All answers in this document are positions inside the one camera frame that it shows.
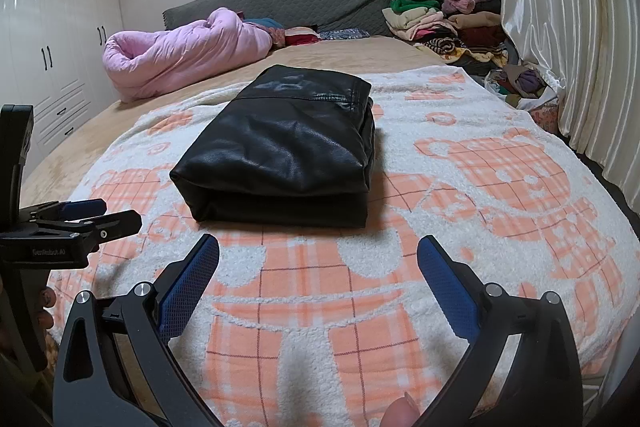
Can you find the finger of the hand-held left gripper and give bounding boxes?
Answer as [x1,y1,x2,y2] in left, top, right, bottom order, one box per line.
[65,209,142,254]
[20,198,107,222]

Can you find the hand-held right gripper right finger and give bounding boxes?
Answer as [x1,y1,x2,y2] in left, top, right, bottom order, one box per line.
[416,235,586,427]

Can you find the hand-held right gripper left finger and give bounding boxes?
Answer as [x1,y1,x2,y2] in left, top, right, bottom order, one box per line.
[52,234,221,427]

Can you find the black leather jacket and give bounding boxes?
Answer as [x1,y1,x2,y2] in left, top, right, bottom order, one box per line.
[170,64,376,228]

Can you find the small heap of purple clothes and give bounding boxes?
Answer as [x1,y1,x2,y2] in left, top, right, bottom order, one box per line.
[482,62,556,108]

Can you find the pile of folded clothes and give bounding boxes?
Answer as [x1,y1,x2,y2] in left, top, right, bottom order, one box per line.
[382,0,508,68]

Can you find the person's left hand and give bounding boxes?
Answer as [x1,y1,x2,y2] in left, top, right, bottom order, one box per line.
[35,287,57,333]

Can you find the person's right hand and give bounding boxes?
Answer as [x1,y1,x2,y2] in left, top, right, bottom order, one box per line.
[387,394,418,427]

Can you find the white orange bear printed blanket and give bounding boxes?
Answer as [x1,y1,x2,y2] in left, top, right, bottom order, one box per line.
[47,64,640,427]

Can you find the white wardrobe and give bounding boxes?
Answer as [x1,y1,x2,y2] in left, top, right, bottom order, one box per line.
[0,0,118,178]

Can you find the pink quilt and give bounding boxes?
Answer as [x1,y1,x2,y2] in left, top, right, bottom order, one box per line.
[102,7,273,102]

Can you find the pink floral cloth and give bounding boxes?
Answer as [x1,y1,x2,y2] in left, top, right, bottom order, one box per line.
[530,102,561,132]

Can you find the teal cloth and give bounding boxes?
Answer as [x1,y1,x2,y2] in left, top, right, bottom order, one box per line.
[245,18,286,42]

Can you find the red cloth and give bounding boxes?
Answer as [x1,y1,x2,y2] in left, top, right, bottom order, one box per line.
[285,27,321,46]

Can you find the beige bed sheet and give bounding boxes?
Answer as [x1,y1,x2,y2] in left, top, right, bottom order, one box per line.
[20,36,451,208]

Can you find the blue patterned cloth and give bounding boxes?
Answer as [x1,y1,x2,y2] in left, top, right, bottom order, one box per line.
[320,27,371,42]

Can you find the white satin curtain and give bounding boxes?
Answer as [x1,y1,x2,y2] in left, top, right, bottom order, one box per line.
[495,0,640,188]

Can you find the grey padded headboard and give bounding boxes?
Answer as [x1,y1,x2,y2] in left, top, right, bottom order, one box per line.
[162,0,396,38]

